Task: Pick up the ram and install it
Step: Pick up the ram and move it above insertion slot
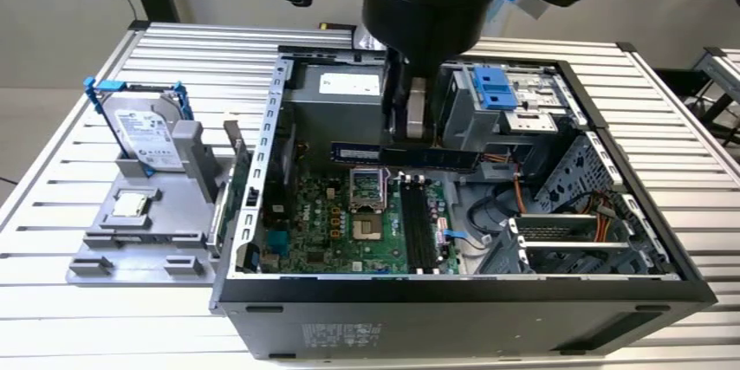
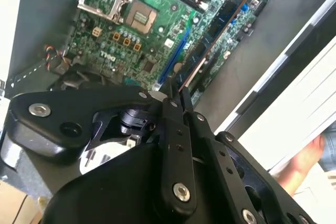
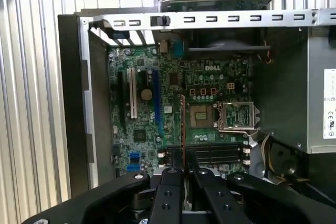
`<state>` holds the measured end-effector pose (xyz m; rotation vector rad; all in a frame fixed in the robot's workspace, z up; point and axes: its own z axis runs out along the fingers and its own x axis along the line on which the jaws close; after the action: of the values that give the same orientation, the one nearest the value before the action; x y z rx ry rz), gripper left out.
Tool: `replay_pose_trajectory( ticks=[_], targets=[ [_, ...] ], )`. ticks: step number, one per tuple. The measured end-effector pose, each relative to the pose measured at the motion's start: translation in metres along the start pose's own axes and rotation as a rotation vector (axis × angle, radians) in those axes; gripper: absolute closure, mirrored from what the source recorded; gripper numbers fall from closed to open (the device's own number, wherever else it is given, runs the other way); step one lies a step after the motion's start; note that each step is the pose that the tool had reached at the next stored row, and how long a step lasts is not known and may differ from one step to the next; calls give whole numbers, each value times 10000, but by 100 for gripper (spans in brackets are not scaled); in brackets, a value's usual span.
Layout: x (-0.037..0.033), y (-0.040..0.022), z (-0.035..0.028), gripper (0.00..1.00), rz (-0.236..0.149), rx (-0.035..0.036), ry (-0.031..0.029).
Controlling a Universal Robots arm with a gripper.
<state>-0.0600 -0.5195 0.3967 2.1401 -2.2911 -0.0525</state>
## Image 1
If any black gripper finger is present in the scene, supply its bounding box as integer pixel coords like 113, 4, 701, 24
404, 60, 445, 146
381, 47, 409, 146

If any blue RAM stick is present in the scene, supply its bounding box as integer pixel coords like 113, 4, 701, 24
330, 140, 482, 171

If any black RAM slot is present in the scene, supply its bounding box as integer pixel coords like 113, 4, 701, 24
401, 175, 417, 274
413, 175, 432, 274
406, 175, 425, 274

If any grey metal drive cage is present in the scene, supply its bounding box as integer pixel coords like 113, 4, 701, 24
442, 62, 586, 183

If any grey power supply unit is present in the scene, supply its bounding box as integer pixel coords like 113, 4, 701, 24
281, 64, 389, 172

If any blue plastic drive latch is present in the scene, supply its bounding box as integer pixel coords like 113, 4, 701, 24
470, 65, 520, 112

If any metal socket cover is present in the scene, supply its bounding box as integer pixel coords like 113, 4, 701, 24
348, 165, 388, 211

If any CPU socket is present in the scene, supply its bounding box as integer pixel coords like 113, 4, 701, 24
350, 211, 388, 242

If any green graphics card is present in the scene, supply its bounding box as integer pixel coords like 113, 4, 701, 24
208, 118, 257, 261

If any green motherboard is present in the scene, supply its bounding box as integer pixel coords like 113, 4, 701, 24
253, 170, 464, 276

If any grey metal disk bay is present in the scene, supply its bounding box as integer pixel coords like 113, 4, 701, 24
476, 212, 657, 276

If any blue expansion slot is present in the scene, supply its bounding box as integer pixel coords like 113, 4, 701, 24
265, 230, 290, 258

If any hard disk in blue carrier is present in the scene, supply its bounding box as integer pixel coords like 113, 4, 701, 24
82, 77, 196, 179

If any grey parts rack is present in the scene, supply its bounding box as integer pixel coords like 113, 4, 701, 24
64, 120, 256, 289

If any black open PC case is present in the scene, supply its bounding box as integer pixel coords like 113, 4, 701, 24
206, 42, 718, 362

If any metal slat side table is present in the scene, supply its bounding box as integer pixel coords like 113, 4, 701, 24
684, 46, 740, 148

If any silver CPU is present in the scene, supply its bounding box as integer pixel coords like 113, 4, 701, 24
110, 193, 152, 218

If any black cable bundle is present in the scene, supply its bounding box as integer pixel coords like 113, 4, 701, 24
465, 194, 513, 241

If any orange data wire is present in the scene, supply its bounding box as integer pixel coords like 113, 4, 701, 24
510, 172, 528, 215

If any orange yellow red wire bundle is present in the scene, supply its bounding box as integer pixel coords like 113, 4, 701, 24
592, 194, 614, 244

